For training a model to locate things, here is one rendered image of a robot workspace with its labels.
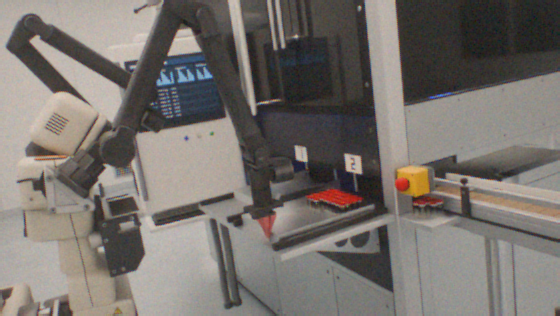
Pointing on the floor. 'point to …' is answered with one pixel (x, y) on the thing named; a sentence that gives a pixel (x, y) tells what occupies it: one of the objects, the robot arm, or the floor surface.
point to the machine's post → (393, 152)
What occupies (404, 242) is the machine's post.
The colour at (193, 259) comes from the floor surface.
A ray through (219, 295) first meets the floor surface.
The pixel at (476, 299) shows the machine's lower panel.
